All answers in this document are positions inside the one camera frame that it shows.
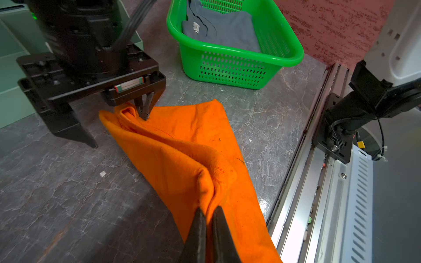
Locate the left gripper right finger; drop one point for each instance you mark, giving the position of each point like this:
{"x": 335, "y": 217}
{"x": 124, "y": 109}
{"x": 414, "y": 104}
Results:
{"x": 224, "y": 250}

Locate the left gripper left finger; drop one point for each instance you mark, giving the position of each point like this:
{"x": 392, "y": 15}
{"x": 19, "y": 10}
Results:
{"x": 194, "y": 250}

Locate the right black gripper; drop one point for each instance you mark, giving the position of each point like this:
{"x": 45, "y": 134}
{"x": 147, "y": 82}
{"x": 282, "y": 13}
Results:
{"x": 50, "y": 88}

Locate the orange t-shirt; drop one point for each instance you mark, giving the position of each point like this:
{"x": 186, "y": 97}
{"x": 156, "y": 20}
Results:
{"x": 190, "y": 156}

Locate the green plastic basket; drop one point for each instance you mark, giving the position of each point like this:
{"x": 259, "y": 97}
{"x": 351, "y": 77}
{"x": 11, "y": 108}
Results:
{"x": 214, "y": 63}

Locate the grey-blue t-shirt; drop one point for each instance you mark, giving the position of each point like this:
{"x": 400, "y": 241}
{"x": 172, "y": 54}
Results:
{"x": 233, "y": 30}

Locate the mint green file organizer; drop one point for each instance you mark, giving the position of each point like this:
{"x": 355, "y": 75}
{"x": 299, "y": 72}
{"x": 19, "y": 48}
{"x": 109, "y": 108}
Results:
{"x": 13, "y": 65}

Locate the white perforated vent strip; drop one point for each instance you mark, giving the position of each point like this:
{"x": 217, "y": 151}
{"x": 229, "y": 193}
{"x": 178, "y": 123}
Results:
{"x": 357, "y": 239}

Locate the aluminium front rail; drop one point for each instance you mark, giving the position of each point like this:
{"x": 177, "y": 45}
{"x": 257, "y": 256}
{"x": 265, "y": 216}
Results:
{"x": 289, "y": 218}

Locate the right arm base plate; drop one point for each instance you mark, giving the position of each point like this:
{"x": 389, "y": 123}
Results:
{"x": 334, "y": 138}

